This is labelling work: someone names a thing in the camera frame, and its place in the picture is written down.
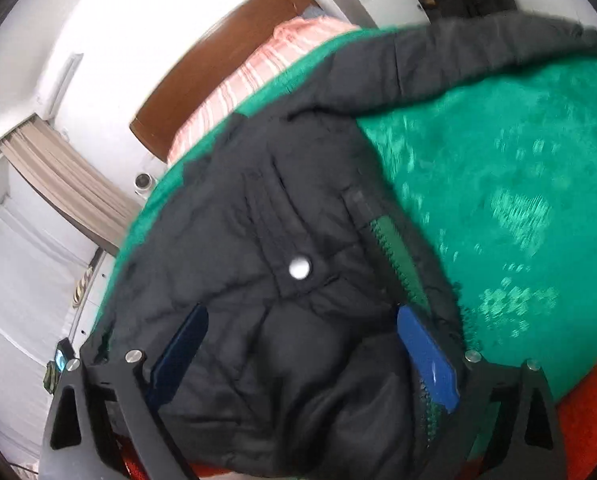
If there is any red blanket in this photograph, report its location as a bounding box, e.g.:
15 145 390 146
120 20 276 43
121 355 597 480

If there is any beige curtain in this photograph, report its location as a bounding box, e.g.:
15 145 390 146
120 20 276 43
0 117 139 256

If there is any white sheer curtain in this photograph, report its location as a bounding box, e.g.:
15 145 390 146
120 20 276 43
0 165 104 461

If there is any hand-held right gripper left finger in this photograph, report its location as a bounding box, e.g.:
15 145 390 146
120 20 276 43
41 304 210 480

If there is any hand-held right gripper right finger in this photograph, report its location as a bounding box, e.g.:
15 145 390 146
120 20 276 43
397 305 564 480

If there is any brown wooden headboard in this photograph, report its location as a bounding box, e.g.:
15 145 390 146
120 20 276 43
130 0 315 163

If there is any green patterned blanket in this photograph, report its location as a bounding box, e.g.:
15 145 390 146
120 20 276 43
91 27 597 406

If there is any black puffer jacket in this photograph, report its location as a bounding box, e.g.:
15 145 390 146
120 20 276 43
96 10 597 478

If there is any white wall fixture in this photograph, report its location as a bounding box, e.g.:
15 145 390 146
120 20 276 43
34 52 85 117

